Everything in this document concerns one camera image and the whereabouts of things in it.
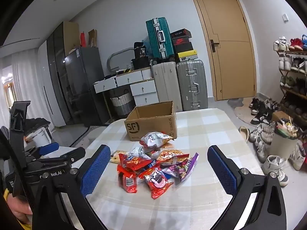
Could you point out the blue plastic bag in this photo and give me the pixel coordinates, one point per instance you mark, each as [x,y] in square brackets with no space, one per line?
[145,43]

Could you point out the grey floor cloth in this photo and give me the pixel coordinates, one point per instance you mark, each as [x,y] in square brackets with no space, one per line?
[235,102]

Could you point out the brown cardboard box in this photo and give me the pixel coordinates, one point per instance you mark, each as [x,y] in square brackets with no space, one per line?
[144,122]

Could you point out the black shoe box red print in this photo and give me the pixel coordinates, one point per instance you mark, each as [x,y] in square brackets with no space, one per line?
[181,33]

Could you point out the shoe rack with shoes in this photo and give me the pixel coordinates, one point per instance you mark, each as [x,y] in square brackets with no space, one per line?
[284,62]

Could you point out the dark grey fridge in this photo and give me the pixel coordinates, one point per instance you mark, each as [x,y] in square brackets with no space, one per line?
[81,83]

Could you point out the scatter of assorted shoes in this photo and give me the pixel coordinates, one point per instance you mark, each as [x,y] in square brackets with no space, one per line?
[273,165]

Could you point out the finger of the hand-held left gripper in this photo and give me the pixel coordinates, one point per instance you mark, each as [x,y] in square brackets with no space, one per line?
[72,153]
[49,148]

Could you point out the beige biscuit pack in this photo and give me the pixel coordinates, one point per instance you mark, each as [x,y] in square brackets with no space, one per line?
[115,157]

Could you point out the woven laundry basket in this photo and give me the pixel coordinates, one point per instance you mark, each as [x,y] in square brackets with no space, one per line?
[121,103]

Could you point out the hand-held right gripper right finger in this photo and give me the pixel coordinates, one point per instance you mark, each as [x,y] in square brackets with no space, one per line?
[221,170]

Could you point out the white light switch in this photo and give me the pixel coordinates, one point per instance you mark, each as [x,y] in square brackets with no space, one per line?
[285,17]

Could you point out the wooden shoe rack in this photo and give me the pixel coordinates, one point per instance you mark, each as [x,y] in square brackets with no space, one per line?
[287,91]

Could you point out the dark glass cabinet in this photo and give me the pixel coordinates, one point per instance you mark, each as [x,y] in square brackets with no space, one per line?
[56,76]

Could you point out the white drawer desk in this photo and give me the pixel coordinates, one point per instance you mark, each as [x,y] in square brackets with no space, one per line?
[144,89]

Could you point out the pile of snack packets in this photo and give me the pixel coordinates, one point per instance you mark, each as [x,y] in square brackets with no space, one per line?
[128,182]

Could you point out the beige waste bin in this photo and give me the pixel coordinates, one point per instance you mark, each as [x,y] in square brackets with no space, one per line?
[280,146]

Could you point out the yellow black shoe box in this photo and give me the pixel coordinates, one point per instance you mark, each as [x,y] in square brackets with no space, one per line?
[188,54]

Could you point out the white curtain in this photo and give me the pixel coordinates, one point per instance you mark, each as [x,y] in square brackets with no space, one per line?
[24,81]

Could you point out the dark cloth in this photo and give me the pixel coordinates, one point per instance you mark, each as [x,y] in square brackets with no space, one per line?
[36,123]

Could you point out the oval white-framed mirror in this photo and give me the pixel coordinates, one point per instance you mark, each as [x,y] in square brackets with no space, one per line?
[117,55]

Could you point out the small brown carton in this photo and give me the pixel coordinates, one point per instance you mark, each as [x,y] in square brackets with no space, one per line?
[279,117]

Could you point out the round door mat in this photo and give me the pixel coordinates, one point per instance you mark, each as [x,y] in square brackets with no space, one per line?
[242,115]

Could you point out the person's left hand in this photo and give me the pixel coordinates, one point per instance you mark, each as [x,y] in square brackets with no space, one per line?
[19,208]

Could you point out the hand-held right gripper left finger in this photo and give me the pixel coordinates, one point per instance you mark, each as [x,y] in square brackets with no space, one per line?
[96,170]

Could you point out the orange snack bag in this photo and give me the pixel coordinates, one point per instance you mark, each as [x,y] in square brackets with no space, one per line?
[171,155]

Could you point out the grey snack bag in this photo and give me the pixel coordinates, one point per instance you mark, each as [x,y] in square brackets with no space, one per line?
[154,139]

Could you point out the white plastic container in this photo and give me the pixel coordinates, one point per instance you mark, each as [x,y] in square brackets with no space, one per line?
[42,137]

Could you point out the purple snack bag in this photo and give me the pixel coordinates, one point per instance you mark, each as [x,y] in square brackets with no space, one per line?
[187,169]

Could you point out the folded brown cardboard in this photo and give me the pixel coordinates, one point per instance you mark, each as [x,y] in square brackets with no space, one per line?
[92,38]

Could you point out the tan wooden door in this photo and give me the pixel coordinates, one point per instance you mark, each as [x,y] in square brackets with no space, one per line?
[227,64]

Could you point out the tall red box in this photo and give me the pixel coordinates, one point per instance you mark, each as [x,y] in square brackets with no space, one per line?
[83,39]

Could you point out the teal suitcase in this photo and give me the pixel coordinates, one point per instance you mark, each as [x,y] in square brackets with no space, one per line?
[153,38]

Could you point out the black storage bin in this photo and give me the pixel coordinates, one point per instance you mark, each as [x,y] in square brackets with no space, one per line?
[141,63]

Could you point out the small white basket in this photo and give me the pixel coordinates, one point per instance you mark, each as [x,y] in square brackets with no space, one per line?
[130,66]

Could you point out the plain black shoe box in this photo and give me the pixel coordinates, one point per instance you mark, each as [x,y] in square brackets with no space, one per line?
[184,48]

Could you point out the black white patterned rug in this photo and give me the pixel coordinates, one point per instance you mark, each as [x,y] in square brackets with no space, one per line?
[81,134]

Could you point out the black printed paper bag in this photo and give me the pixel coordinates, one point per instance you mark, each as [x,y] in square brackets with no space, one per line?
[141,50]

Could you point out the cream suitcase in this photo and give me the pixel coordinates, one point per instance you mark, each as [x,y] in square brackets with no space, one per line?
[165,86]

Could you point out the silver suitcase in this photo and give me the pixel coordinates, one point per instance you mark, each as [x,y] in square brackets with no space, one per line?
[189,83]

